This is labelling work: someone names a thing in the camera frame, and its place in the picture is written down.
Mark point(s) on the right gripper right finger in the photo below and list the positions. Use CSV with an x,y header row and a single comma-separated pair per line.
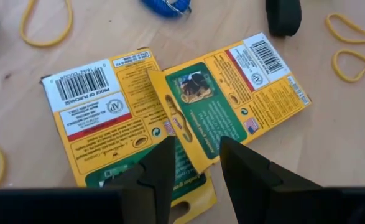
x,y
247,177

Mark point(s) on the yellow green crayon box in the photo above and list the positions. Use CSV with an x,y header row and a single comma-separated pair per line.
x,y
263,102
107,124

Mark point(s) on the blue spiral coil band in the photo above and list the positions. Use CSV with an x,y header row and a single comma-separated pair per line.
x,y
163,9

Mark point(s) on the black tape roll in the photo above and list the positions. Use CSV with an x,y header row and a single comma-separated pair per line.
x,y
283,18

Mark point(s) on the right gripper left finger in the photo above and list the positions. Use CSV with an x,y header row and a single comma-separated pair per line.
x,y
160,174

